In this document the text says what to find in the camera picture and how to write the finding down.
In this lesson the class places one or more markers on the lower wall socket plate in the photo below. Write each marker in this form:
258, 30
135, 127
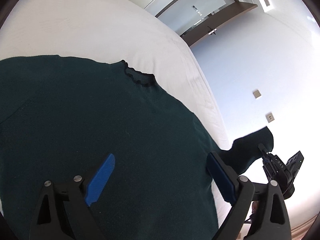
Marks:
269, 117

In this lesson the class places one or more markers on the upper wall socket plate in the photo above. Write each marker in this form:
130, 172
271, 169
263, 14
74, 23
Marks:
256, 94

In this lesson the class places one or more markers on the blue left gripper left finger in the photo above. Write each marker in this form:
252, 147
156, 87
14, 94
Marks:
97, 181

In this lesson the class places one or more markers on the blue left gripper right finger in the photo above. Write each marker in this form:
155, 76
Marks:
224, 177

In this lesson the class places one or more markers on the dark wooden door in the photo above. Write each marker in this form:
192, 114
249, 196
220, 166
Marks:
215, 21

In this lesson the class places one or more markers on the dark green knit sweater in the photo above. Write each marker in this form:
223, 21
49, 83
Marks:
61, 116

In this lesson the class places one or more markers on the white bed sheet mattress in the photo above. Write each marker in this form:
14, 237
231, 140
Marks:
110, 31

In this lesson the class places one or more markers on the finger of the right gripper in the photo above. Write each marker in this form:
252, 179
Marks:
263, 151

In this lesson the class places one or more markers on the wall socket plate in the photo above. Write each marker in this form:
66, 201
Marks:
269, 117
256, 94

